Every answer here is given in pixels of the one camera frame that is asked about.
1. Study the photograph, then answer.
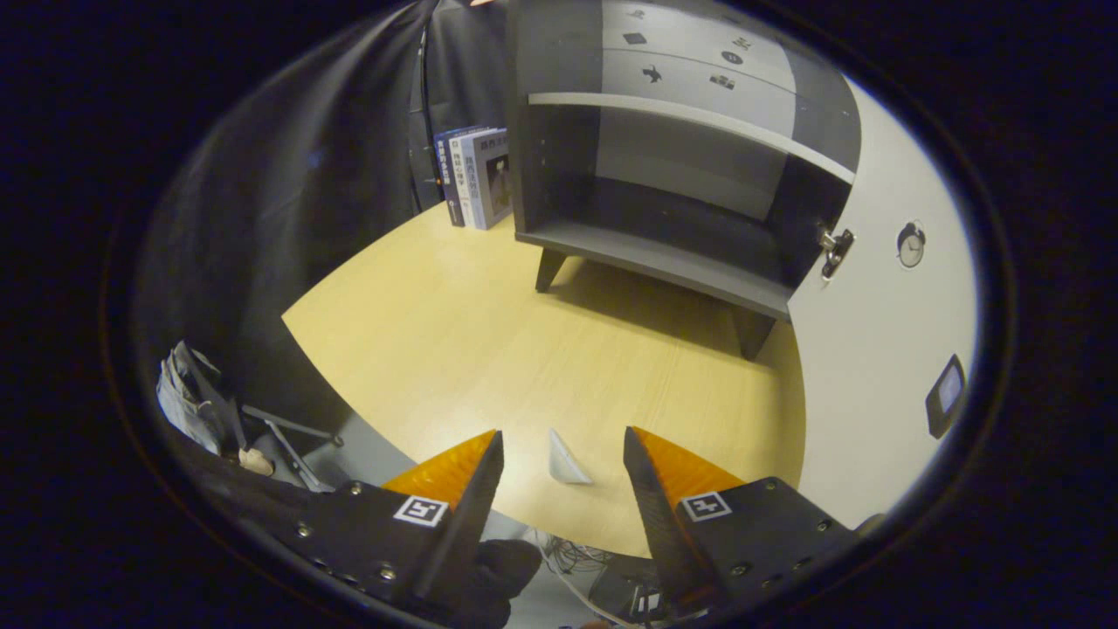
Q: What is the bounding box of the tangle of cables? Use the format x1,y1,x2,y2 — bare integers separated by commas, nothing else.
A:
537,533,614,612

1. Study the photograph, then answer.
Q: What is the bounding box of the grey cover book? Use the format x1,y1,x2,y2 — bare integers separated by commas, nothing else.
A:
472,128,513,230

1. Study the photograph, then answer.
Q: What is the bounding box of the dark cloth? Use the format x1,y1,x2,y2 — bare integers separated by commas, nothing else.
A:
419,539,542,629

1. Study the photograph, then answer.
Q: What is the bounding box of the grey crumpled cloth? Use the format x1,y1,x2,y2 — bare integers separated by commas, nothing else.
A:
157,341,238,457

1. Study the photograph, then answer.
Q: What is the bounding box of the metal door hinge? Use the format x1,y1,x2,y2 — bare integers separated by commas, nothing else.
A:
817,223,857,282

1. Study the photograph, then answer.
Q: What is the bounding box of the blue spine book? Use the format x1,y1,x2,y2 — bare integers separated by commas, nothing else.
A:
434,131,466,228

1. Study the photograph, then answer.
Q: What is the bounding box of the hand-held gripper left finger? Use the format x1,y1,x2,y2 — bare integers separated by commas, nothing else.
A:
262,428,506,608

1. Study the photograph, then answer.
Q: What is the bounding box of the dark grey cabinet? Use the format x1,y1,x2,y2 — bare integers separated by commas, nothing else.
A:
505,0,864,361

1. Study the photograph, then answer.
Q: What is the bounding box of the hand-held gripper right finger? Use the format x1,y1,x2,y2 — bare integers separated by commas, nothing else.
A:
623,426,866,612

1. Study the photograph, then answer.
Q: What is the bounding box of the black device box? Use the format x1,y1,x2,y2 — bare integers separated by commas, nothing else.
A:
611,577,673,626

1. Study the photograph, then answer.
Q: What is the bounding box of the metal frame stand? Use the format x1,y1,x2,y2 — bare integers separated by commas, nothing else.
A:
240,404,346,490

